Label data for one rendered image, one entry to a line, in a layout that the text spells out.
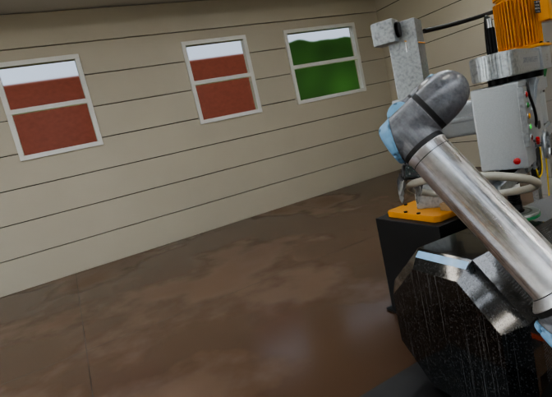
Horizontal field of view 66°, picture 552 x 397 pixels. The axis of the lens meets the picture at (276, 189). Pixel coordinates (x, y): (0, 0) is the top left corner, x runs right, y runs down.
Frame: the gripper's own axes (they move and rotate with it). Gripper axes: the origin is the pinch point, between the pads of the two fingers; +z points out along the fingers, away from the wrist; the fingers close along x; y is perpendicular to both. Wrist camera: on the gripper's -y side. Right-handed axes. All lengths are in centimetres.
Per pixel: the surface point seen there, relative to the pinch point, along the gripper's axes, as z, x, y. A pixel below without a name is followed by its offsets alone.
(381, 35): -119, -9, -86
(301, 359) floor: 94, -60, -119
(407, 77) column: -96, 8, -100
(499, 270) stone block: 27, 40, -26
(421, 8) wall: -454, 83, -615
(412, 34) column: -120, 11, -88
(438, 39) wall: -390, 112, -616
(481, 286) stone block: 34, 32, -22
